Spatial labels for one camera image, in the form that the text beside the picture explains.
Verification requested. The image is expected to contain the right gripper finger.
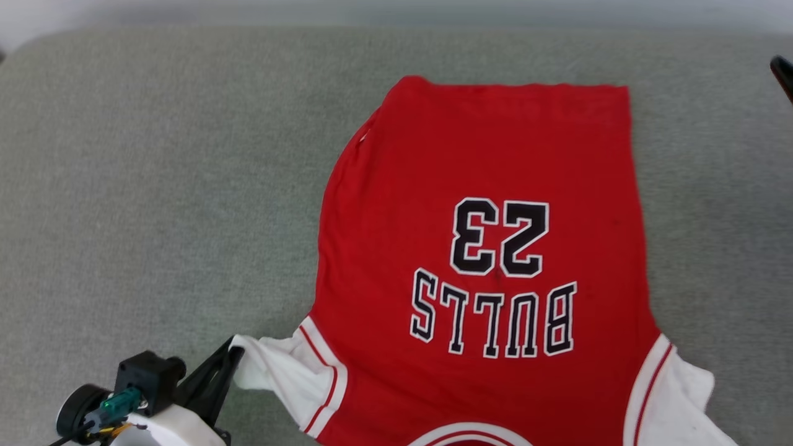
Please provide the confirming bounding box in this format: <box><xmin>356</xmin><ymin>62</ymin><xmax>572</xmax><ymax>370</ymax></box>
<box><xmin>770</xmin><ymin>55</ymin><xmax>793</xmax><ymax>105</ymax></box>

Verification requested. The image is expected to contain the teal left camera connector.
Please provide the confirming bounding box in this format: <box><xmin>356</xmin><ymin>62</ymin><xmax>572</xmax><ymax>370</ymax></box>
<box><xmin>99</xmin><ymin>387</ymin><xmax>144</xmax><ymax>419</ymax></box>

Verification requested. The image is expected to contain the red white basketball jersey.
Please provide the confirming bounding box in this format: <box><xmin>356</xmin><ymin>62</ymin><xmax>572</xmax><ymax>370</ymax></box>
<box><xmin>230</xmin><ymin>75</ymin><xmax>739</xmax><ymax>446</ymax></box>

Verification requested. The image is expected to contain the black round left gripper motor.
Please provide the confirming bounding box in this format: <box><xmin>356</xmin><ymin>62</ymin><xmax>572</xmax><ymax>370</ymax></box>
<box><xmin>55</xmin><ymin>383</ymin><xmax>112</xmax><ymax>440</ymax></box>

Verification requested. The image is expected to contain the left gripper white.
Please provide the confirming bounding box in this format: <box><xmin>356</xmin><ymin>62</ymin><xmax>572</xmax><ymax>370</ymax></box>
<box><xmin>110</xmin><ymin>336</ymin><xmax>246</xmax><ymax>446</ymax></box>

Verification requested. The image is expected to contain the grey fabric sofa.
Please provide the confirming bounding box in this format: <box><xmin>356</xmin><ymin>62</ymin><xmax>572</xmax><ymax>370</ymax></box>
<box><xmin>0</xmin><ymin>25</ymin><xmax>793</xmax><ymax>446</ymax></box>

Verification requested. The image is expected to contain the black left camera cable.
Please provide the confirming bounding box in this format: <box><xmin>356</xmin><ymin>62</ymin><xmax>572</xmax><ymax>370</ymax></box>
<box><xmin>48</xmin><ymin>427</ymin><xmax>100</xmax><ymax>446</ymax></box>

